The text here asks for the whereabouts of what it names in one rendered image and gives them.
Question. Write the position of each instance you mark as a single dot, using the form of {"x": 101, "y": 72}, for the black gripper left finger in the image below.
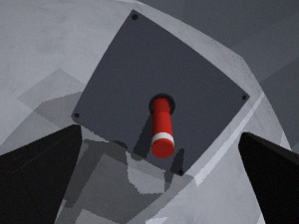
{"x": 34, "y": 178}

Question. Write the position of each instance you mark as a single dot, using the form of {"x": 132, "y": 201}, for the dark red peg with grey band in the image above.
{"x": 162, "y": 139}

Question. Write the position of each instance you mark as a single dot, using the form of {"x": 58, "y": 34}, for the dark grey square panel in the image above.
{"x": 144, "y": 62}

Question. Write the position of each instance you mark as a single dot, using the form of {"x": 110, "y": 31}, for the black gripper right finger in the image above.
{"x": 273, "y": 172}

